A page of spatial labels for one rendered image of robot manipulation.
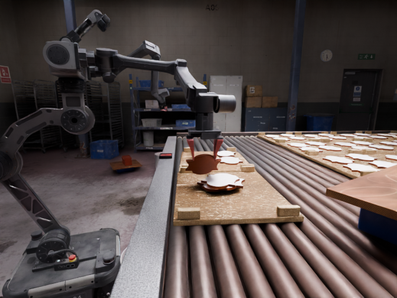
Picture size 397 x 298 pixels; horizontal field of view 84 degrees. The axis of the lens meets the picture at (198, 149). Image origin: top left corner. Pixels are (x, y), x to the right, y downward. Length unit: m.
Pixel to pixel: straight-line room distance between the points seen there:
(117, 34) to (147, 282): 6.53
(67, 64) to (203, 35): 5.40
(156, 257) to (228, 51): 6.11
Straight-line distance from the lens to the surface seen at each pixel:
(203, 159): 0.73
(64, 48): 1.29
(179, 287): 0.46
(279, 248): 0.58
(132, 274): 0.50
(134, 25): 6.72
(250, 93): 5.96
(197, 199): 0.72
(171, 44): 6.44
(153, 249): 0.55
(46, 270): 1.79
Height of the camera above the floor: 1.23
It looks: 12 degrees down
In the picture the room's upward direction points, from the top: straight up
